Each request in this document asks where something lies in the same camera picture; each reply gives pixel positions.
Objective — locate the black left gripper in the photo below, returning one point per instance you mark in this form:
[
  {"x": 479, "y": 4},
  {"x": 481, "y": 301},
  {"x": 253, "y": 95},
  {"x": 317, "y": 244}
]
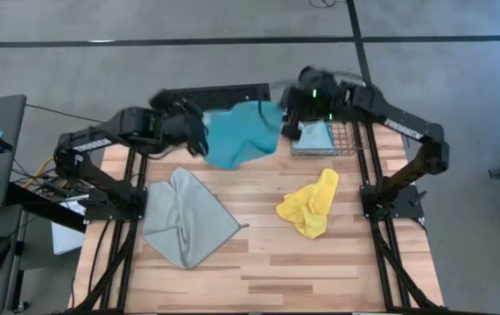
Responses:
[{"x": 179, "y": 122}]

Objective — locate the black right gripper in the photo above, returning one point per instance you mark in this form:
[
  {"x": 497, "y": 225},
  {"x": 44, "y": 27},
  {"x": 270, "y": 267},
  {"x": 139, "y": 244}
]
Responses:
[{"x": 313, "y": 98}]

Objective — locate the pale blue microfiber towel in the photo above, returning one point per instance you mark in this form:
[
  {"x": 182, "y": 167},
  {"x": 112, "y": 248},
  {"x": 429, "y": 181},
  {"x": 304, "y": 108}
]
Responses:
[{"x": 316, "y": 137}]

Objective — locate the turquoise microfiber towel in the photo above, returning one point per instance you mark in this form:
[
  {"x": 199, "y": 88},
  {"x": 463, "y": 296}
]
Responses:
[{"x": 241, "y": 135}]

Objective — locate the yellow microfiber towel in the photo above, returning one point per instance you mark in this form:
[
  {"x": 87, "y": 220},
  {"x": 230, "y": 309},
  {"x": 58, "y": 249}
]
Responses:
[{"x": 308, "y": 205}]

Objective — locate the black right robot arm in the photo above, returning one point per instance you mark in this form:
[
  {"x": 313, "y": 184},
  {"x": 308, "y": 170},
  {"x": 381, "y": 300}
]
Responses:
[{"x": 407, "y": 127}]

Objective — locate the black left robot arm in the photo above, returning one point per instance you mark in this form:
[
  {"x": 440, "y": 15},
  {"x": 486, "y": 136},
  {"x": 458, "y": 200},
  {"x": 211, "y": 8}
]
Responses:
[{"x": 96, "y": 142}]

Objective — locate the grey microfiber towel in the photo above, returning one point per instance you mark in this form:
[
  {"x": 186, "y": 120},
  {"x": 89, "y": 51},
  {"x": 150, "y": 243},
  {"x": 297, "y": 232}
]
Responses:
[{"x": 184, "y": 219}]

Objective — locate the black power strip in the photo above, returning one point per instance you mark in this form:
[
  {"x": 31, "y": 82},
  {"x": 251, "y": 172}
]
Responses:
[{"x": 59, "y": 188}]

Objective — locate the white box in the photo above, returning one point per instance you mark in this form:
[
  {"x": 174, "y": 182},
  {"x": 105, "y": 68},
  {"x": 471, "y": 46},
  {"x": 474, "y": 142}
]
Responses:
[{"x": 68, "y": 236}]

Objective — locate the black metal desk beam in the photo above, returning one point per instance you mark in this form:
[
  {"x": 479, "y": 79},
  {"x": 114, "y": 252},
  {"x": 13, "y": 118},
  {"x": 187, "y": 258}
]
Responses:
[{"x": 48, "y": 210}]

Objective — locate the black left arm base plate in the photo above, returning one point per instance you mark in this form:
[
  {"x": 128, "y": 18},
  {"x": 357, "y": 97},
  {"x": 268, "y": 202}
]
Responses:
[{"x": 100, "y": 210}]

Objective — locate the black aluminium table frame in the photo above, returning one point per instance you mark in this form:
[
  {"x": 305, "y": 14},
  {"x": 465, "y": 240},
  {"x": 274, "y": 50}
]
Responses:
[{"x": 377, "y": 236}]

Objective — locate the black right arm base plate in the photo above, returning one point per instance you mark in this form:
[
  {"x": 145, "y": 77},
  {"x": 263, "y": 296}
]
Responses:
[{"x": 407, "y": 205}]

